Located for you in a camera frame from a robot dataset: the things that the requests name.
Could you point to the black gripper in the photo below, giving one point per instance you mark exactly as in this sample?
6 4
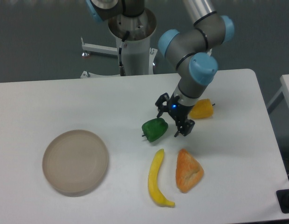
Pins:
177 111

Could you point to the green bell pepper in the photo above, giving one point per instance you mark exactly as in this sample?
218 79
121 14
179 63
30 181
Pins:
154 129

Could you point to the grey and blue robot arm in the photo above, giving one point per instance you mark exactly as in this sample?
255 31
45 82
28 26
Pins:
199 71

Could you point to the yellow bell pepper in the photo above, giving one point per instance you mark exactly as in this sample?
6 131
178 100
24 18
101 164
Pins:
202 109

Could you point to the orange triangular bread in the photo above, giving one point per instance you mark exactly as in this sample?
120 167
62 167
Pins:
189 171

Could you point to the yellow banana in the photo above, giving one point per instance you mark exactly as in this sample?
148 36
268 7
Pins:
153 189

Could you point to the beige round plate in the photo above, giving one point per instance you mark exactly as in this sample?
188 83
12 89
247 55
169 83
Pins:
75 162

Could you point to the white side table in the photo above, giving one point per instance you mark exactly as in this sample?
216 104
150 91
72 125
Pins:
282 93

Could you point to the black device at right edge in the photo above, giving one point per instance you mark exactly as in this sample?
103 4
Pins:
283 199

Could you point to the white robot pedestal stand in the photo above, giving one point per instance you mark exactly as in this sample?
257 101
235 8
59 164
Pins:
132 25

